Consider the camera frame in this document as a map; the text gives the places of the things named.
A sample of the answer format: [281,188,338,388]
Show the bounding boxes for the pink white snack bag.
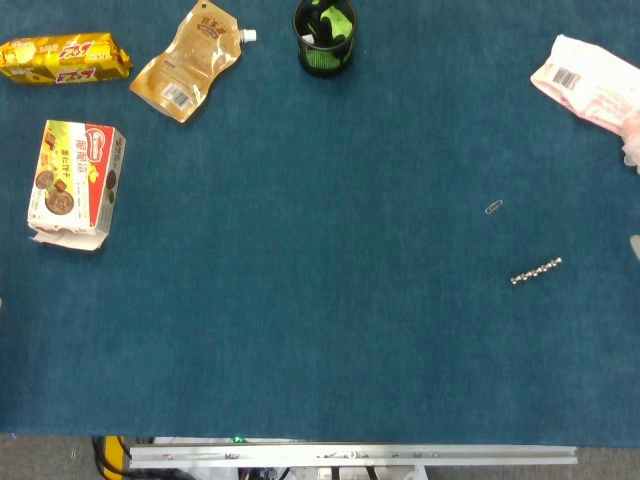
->
[529,33,640,137]

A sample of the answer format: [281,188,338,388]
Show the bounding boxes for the blue felt table mat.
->
[0,0,640,443]

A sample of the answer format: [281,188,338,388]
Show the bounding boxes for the black mesh pen holder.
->
[292,0,358,78]

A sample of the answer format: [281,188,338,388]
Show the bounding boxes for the green and black cloth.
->
[301,0,354,43]

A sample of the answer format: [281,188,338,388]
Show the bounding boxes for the gold spouted refill pouch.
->
[128,0,258,124]

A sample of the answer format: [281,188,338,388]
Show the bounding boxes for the red white cookie box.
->
[27,119,127,252]

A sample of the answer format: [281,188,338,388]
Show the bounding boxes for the yellow biscuit packet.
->
[0,32,134,86]

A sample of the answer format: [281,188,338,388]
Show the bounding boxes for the silver bead chain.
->
[509,256,564,287]

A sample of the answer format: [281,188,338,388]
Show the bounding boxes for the aluminium profile rail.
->
[129,441,579,470]

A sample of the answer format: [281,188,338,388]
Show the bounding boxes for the yellow black cable bundle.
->
[92,435,132,480]

